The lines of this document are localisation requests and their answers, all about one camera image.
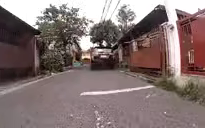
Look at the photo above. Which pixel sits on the dark vehicle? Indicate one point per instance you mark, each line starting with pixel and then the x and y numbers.
pixel 102 58

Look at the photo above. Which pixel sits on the dark green tree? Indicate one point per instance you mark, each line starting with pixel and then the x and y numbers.
pixel 105 32

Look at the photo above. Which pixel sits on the brown fenced house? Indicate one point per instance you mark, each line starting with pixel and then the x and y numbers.
pixel 146 50

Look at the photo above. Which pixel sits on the grey asphalt road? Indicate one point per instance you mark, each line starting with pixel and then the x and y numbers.
pixel 90 110

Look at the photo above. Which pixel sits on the tall thin tree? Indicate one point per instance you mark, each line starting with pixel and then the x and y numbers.
pixel 125 16

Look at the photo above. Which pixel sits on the large green tree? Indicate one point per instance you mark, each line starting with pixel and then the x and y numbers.
pixel 58 30

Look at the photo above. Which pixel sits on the white concrete pole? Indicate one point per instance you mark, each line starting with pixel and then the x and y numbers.
pixel 173 43

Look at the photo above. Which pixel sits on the pale concrete kerb strip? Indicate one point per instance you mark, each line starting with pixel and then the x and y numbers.
pixel 20 85

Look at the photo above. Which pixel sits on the weedy grass verge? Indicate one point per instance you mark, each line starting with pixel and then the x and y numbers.
pixel 190 89

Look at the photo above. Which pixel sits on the dark red fenced building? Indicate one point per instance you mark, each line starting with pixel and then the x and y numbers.
pixel 10 53

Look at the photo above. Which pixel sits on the red gate wall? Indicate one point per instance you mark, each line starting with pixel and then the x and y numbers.
pixel 198 45

